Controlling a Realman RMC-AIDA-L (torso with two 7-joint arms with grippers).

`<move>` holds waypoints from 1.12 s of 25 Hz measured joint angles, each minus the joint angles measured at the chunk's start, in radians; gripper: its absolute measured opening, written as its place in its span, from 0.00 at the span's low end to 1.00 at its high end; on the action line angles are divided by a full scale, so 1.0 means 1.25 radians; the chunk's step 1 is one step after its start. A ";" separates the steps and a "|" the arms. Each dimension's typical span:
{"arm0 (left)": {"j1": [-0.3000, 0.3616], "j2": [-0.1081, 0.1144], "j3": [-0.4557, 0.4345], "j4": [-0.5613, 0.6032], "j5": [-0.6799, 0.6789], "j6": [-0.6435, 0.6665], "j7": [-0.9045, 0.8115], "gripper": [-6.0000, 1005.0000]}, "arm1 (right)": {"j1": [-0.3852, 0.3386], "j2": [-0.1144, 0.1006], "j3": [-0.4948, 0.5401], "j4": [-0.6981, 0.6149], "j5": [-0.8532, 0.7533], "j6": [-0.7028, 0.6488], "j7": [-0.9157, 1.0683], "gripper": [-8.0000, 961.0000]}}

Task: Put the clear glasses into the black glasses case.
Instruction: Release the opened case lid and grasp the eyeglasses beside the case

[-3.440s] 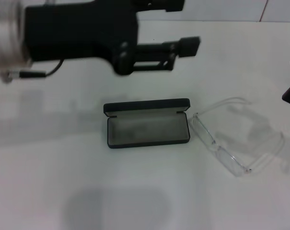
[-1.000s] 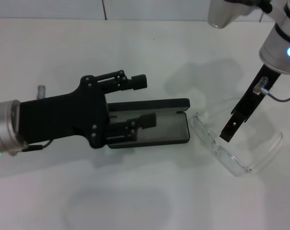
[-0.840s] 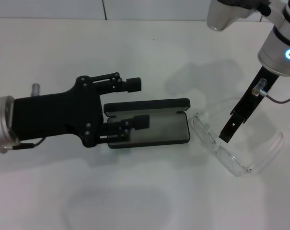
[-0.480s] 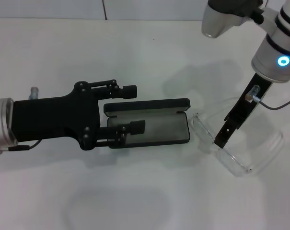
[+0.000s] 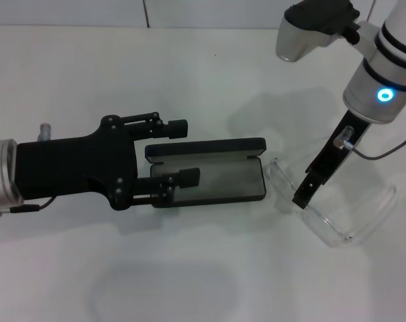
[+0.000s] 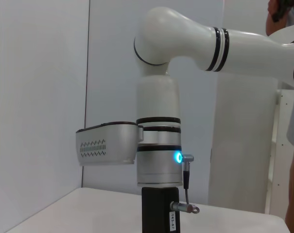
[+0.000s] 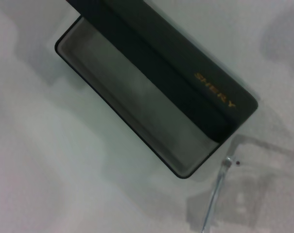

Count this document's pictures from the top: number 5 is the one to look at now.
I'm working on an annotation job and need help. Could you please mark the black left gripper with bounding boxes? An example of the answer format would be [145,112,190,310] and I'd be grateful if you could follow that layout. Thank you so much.
[14,115,139,212]

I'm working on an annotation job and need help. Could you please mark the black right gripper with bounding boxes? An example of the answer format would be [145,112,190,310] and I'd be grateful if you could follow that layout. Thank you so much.
[292,110,372,211]

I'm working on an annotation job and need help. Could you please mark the clear frame glasses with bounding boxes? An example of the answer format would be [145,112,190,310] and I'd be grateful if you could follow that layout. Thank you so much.
[268,156,398,250]

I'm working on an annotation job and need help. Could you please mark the black glasses case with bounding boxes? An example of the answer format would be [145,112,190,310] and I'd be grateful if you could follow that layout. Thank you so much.
[144,137,268,209]

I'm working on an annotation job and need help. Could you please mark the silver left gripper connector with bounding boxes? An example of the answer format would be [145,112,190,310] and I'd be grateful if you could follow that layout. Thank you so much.
[37,123,54,142]

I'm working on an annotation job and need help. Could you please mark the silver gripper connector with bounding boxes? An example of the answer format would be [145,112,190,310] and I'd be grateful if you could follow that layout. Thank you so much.
[37,123,54,142]
[334,125,356,149]

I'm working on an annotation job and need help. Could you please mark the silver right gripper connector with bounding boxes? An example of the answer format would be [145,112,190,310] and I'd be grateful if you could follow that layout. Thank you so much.
[334,125,356,149]

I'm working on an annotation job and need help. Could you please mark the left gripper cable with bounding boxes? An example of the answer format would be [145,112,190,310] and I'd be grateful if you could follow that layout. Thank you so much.
[0,196,58,216]

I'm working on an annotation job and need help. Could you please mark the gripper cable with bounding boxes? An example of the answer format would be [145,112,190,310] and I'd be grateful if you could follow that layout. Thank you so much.
[0,196,58,216]
[344,122,406,160]

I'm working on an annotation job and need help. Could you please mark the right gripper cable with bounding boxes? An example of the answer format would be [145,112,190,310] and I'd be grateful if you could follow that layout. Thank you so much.
[344,122,406,160]

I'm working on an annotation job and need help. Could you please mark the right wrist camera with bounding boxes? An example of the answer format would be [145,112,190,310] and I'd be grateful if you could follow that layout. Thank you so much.
[275,0,362,63]

